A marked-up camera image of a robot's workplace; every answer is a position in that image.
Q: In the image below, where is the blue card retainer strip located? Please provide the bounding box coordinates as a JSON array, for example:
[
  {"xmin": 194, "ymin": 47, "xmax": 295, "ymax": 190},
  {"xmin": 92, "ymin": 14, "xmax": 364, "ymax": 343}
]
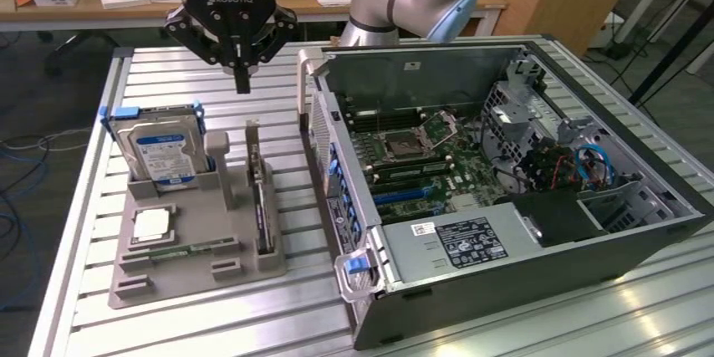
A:
[{"xmin": 326, "ymin": 143, "xmax": 362, "ymax": 245}]

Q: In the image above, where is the labelled RAM stick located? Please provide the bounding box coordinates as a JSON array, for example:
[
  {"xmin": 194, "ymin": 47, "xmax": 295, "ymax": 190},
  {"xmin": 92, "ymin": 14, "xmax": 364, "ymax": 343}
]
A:
[{"xmin": 371, "ymin": 159, "xmax": 454, "ymax": 185}]

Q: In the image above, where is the hard disk with blue bracket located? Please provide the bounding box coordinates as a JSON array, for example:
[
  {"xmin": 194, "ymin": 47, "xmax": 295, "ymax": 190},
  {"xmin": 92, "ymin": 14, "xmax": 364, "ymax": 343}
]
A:
[{"xmin": 99, "ymin": 100, "xmax": 208, "ymax": 191}]

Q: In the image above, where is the wooden desk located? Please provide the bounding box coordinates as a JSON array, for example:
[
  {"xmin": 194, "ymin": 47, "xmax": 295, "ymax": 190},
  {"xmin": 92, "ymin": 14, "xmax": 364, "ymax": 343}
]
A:
[{"xmin": 0, "ymin": 0, "xmax": 510, "ymax": 47}]

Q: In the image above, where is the green motherboard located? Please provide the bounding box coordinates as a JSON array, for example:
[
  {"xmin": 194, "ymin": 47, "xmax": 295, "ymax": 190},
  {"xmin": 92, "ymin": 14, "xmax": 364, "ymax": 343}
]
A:
[{"xmin": 334, "ymin": 95, "xmax": 503, "ymax": 224}]

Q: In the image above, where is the green RAM stick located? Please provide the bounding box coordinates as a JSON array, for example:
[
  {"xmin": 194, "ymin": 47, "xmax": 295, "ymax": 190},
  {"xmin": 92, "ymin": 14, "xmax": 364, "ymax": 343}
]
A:
[{"xmin": 148, "ymin": 242, "xmax": 216, "ymax": 260}]

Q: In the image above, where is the metal socket cover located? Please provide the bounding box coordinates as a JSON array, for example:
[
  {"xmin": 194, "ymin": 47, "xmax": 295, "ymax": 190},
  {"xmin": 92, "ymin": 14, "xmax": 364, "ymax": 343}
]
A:
[{"xmin": 418, "ymin": 109, "xmax": 464, "ymax": 145}]

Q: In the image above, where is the black open PC case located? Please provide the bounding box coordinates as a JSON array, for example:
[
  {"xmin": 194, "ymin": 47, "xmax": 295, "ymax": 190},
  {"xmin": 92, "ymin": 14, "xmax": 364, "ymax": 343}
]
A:
[{"xmin": 295, "ymin": 37, "xmax": 714, "ymax": 352}]

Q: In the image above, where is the red disk wire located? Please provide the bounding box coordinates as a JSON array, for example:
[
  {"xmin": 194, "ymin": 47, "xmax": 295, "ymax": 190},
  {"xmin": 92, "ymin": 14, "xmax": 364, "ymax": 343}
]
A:
[{"xmin": 549, "ymin": 156, "xmax": 570, "ymax": 191}]

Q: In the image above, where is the blue expansion slot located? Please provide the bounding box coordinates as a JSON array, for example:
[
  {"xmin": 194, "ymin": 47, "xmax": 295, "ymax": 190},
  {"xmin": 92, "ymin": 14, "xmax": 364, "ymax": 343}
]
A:
[{"xmin": 371, "ymin": 187, "xmax": 436, "ymax": 206}]

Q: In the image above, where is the black slanted pole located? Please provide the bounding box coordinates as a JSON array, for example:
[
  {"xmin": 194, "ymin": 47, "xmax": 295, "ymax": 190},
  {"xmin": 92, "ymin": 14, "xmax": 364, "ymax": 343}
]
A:
[{"xmin": 629, "ymin": 0, "xmax": 710, "ymax": 104}]

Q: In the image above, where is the blue case latch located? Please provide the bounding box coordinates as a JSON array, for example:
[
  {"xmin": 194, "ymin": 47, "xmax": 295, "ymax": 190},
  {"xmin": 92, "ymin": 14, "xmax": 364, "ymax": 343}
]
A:
[{"xmin": 343, "ymin": 256, "xmax": 372, "ymax": 277}]

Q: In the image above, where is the grey plastic parts rack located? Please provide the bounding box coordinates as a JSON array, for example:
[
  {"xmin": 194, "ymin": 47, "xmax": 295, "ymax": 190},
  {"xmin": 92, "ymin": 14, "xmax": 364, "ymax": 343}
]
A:
[{"xmin": 105, "ymin": 130, "xmax": 290, "ymax": 310}]

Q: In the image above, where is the silver CPU chip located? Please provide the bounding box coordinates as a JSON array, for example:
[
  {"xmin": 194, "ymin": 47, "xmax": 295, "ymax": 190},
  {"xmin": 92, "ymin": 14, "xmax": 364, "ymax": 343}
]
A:
[{"xmin": 132, "ymin": 208, "xmax": 173, "ymax": 243}]

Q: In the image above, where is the CPU socket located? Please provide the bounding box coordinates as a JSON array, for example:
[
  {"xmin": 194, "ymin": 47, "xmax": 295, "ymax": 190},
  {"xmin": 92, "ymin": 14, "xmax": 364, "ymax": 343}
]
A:
[{"xmin": 378, "ymin": 129, "xmax": 434, "ymax": 161}]

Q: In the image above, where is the grey power supply unit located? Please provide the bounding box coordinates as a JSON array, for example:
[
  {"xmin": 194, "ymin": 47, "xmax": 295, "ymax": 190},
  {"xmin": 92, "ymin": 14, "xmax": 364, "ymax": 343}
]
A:
[{"xmin": 382, "ymin": 201, "xmax": 546, "ymax": 285}]

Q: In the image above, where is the white floor box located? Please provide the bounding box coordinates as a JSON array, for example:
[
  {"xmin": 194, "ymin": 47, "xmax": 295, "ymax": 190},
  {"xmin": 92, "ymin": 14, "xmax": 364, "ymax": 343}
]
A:
[{"xmin": 590, "ymin": 12, "xmax": 626, "ymax": 51}]

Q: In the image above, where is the black office chair base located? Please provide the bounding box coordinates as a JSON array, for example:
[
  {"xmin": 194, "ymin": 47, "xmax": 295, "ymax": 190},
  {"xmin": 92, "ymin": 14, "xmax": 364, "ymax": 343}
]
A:
[{"xmin": 36, "ymin": 30, "xmax": 121, "ymax": 78}]

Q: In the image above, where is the grey metal disk bay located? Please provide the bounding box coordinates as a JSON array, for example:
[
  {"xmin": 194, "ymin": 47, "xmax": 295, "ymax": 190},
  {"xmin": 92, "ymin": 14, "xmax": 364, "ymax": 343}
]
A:
[{"xmin": 577, "ymin": 179, "xmax": 679, "ymax": 235}]

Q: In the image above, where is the perforated metal drive cage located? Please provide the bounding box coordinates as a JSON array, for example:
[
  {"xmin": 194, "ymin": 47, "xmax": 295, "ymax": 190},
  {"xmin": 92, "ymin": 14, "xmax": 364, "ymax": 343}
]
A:
[{"xmin": 479, "ymin": 79, "xmax": 565, "ymax": 166}]

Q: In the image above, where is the green GPU card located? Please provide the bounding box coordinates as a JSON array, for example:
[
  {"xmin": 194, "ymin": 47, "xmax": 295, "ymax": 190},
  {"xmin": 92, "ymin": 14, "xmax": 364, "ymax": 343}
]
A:
[{"xmin": 243, "ymin": 119, "xmax": 279, "ymax": 258}]

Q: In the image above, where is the blue disk wire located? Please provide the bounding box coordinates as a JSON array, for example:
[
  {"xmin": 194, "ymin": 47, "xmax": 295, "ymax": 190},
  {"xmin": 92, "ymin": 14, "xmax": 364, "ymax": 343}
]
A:
[{"xmin": 574, "ymin": 143, "xmax": 618, "ymax": 191}]

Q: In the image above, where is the black RAM slot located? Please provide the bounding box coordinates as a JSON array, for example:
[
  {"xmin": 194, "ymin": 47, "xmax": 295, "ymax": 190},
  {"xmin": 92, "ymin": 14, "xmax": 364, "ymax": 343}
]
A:
[
  {"xmin": 343, "ymin": 107, "xmax": 420, "ymax": 119},
  {"xmin": 346, "ymin": 116, "xmax": 424, "ymax": 130}
]

